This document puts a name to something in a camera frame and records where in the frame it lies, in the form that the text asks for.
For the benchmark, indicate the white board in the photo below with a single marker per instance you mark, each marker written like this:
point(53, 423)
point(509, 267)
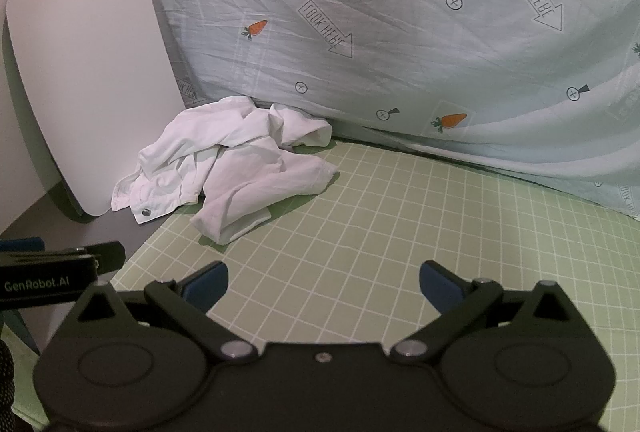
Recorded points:
point(90, 87)

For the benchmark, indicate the white garment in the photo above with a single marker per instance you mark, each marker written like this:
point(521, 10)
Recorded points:
point(235, 162)

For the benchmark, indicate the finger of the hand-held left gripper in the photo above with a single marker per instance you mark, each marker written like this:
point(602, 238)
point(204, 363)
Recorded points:
point(109, 257)

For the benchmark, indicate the green grid mat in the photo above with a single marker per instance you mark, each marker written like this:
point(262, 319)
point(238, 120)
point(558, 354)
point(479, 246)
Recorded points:
point(375, 212)

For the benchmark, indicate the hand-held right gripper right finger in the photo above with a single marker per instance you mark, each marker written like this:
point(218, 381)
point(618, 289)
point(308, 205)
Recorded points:
point(440, 287)

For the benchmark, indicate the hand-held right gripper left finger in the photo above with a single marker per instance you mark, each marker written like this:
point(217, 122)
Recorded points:
point(209, 284)

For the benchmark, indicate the dark blue object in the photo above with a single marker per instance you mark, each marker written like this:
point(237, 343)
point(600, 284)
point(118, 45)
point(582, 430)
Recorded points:
point(22, 245)

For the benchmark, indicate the pale blue printed bed sheet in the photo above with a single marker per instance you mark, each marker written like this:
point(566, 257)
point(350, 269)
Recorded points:
point(400, 37)

